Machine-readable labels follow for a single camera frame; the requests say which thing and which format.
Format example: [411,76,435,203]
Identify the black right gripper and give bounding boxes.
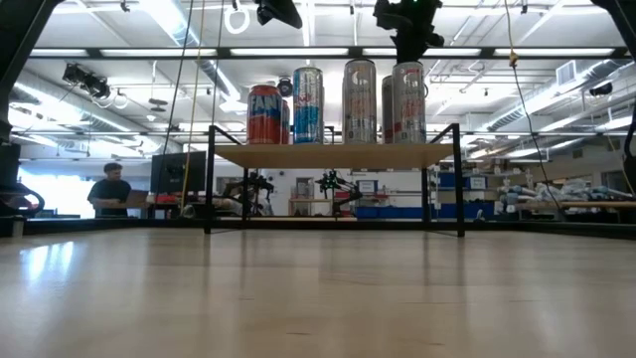
[373,0,446,65]

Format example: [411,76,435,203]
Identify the white Celsius Peach Vibe can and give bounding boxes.
[392,61,427,145]
[381,74,395,145]

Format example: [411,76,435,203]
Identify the Celsius can colourful print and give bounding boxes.
[342,58,378,145]

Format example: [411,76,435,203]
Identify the blue silver Red Bull can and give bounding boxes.
[292,66,326,145]

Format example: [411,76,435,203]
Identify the red Fanta strawberry can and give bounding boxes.
[281,98,292,145]
[246,84,284,145]

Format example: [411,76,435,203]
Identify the black rig crossbar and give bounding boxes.
[27,46,636,62]

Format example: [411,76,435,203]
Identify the row of blue bins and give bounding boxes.
[355,206,423,220]

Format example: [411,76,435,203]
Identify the black monitor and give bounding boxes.
[150,150,208,195]

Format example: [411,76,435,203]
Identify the pile of white bags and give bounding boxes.
[496,177,632,203]

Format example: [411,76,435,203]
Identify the wooden workbench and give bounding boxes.
[516,200,636,210]

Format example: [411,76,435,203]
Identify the laptop computer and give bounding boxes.
[123,189,151,208]

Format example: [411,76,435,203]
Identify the person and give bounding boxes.
[86,161,133,219]

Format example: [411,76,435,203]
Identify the dark chair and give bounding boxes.
[0,181,47,219]

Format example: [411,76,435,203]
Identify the dark shelving unit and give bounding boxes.
[0,142,25,238]

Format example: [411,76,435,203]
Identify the white ring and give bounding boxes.
[223,3,251,36]

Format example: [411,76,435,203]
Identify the black cable with yellow knot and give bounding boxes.
[503,0,567,220]

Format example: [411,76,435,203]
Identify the wooden shelf black metal frame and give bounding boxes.
[204,122,467,239]

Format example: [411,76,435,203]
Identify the long black cable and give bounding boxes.
[150,0,196,210]

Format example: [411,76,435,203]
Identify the white cable loops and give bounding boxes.
[91,88,130,110]

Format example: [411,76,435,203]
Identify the black aluminium table frame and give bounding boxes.
[22,216,636,241]

